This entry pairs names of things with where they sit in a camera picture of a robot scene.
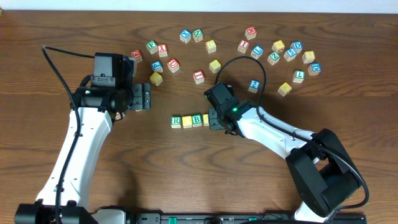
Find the red H block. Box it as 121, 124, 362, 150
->
245, 26, 257, 40

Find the green B block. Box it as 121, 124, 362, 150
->
192, 114, 203, 127

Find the green Z block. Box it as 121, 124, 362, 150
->
267, 52, 280, 65

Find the blue P block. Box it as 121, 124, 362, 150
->
151, 60, 163, 73

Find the blue X block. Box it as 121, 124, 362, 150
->
179, 29, 192, 44

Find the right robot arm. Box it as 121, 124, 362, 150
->
204, 83, 365, 223

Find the blue D block upper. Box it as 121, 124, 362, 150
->
290, 41, 303, 54

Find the green N block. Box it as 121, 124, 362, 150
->
192, 29, 203, 42

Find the blue D block right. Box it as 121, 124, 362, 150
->
308, 63, 322, 76

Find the red I block right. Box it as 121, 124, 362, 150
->
238, 40, 249, 54

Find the red block upper left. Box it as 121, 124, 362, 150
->
131, 50, 143, 63

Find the green L block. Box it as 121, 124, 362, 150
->
292, 70, 305, 83

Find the green F block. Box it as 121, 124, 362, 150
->
146, 40, 158, 54

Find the red U block lower left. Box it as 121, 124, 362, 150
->
115, 112, 125, 121

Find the blue 5 block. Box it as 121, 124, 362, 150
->
284, 48, 297, 62

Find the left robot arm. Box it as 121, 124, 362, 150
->
14, 53, 150, 224

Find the red U block upper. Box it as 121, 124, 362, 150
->
167, 58, 180, 73

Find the blue d block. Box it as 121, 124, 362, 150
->
290, 41, 303, 54
308, 63, 322, 76

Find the red i block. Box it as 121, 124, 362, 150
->
193, 70, 205, 84
238, 40, 249, 54

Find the blue 2 block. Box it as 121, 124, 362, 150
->
248, 80, 261, 93

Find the yellow 8 block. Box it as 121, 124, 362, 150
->
302, 51, 315, 64

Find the red I block centre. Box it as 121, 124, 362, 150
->
193, 70, 205, 84

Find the red Y block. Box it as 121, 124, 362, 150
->
157, 44, 168, 57

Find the green R block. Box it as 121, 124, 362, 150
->
170, 116, 182, 128

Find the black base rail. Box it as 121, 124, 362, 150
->
90, 212, 368, 224

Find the red u block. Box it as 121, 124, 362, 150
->
115, 112, 125, 121
167, 58, 180, 73

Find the blue L block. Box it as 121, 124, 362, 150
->
251, 45, 264, 60

